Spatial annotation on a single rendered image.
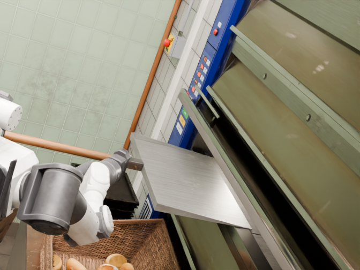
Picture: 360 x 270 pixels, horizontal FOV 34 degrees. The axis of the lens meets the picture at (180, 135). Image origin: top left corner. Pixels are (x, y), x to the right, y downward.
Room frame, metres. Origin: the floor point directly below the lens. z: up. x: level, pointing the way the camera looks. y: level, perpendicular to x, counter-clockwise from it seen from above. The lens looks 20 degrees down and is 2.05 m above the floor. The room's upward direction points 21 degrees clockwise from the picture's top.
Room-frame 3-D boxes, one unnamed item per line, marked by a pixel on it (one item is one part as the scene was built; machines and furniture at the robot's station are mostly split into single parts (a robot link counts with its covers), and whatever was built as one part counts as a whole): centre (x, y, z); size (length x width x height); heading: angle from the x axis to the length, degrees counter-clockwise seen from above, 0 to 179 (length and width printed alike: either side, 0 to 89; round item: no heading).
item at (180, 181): (2.00, -0.08, 1.19); 0.55 x 0.36 x 0.03; 21
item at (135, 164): (1.92, 0.13, 1.20); 0.09 x 0.04 x 0.03; 111
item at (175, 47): (2.87, 0.18, 1.46); 0.10 x 0.07 x 0.10; 21
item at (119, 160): (1.81, 0.18, 1.20); 0.12 x 0.10 x 0.13; 166
